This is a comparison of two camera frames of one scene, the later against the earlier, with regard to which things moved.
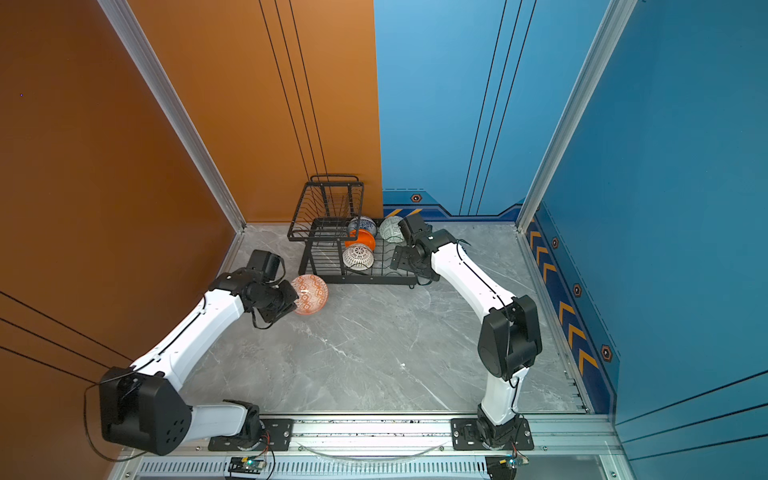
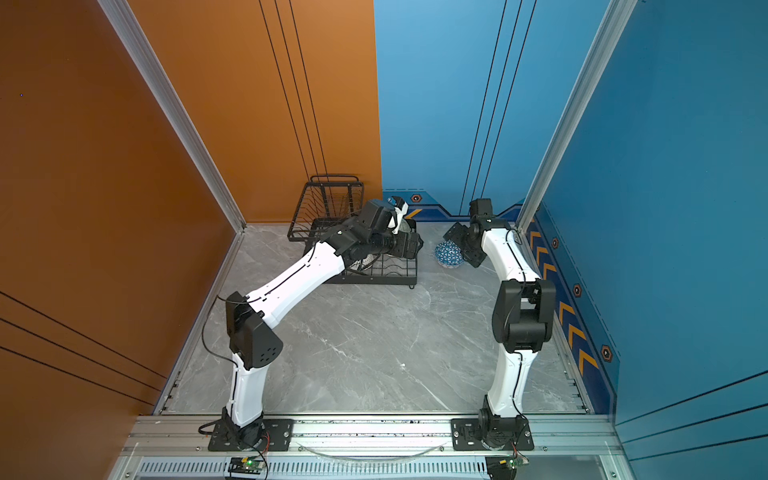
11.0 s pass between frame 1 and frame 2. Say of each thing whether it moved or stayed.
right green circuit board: stayed
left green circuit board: stayed
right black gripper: moved
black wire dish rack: stayed
